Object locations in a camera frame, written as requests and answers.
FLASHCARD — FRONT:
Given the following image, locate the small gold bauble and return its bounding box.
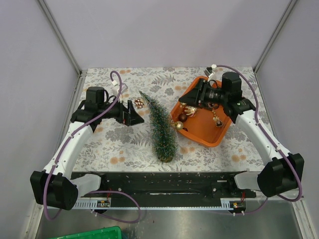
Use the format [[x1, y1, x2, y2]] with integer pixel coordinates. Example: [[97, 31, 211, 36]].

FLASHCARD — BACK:
[[174, 121, 183, 130]]

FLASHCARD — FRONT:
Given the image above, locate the gold and brown ornament pile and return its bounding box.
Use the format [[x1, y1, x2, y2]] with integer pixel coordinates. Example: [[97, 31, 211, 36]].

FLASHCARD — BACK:
[[202, 103, 220, 122]]

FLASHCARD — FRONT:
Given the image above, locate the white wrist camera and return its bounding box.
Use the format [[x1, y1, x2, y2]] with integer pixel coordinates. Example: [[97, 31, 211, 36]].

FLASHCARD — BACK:
[[204, 64, 218, 81], [111, 80, 128, 102]]

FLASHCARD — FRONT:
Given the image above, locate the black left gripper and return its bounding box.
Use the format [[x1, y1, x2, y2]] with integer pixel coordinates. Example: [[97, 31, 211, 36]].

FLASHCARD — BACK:
[[99, 95, 144, 126]]

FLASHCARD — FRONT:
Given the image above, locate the orange plastic tub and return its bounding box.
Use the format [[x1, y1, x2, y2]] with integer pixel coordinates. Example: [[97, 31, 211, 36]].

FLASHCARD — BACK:
[[170, 76, 232, 147]]

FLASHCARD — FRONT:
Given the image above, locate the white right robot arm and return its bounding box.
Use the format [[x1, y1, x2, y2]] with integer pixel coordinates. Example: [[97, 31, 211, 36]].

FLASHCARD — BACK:
[[179, 72, 304, 200]]

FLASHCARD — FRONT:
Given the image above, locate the grey slotted cable duct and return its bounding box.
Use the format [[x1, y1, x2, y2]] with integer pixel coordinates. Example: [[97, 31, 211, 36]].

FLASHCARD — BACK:
[[72, 199, 234, 211]]

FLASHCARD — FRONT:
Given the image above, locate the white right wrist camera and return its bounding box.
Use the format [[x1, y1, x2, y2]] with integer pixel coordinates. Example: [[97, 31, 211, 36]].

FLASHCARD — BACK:
[[204, 64, 218, 81]]

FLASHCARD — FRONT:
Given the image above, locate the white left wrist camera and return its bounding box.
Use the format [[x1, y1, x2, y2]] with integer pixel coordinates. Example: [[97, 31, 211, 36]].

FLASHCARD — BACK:
[[111, 80, 128, 102]]

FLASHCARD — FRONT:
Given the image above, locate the large gold striped bauble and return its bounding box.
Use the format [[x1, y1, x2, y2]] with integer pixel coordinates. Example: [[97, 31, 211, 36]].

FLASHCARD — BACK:
[[183, 106, 197, 117]]

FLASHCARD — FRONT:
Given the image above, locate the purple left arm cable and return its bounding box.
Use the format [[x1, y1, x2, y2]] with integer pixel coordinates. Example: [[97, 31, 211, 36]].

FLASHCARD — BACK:
[[43, 71, 142, 223]]

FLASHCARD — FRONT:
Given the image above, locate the brown pine cone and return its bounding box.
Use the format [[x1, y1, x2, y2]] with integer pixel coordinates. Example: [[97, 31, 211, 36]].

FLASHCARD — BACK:
[[134, 98, 145, 109]]

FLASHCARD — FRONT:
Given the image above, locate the floral patterned table mat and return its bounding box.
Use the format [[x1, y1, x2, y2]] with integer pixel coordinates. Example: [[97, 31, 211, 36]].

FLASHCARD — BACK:
[[73, 67, 264, 172]]

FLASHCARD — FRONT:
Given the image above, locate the green plastic crate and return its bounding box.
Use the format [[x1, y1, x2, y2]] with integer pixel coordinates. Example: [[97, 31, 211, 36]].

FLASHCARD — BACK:
[[56, 226, 122, 239]]

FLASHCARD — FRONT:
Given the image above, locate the aluminium frame post left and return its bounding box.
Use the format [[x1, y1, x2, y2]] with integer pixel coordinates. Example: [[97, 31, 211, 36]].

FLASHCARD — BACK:
[[36, 0, 82, 75]]

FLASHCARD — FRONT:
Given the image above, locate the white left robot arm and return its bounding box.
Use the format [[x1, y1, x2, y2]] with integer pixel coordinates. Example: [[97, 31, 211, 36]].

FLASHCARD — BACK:
[[30, 87, 144, 210]]

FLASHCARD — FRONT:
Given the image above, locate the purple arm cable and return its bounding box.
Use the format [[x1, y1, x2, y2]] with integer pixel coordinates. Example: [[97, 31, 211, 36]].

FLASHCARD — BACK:
[[216, 64, 304, 217], [43, 71, 142, 223]]

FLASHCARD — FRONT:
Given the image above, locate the small green christmas tree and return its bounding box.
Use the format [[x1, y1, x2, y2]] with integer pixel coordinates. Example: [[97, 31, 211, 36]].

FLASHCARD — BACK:
[[139, 91, 177, 163]]

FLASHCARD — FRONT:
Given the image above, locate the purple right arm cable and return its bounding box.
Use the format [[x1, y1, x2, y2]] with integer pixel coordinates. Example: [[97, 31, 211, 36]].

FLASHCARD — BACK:
[[216, 64, 304, 217]]

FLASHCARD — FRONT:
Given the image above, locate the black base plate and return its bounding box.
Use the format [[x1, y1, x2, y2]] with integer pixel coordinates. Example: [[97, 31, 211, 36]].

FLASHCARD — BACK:
[[72, 171, 262, 209]]

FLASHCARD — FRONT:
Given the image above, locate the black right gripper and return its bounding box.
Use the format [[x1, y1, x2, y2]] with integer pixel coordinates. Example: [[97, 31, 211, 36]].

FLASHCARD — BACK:
[[178, 78, 228, 110]]

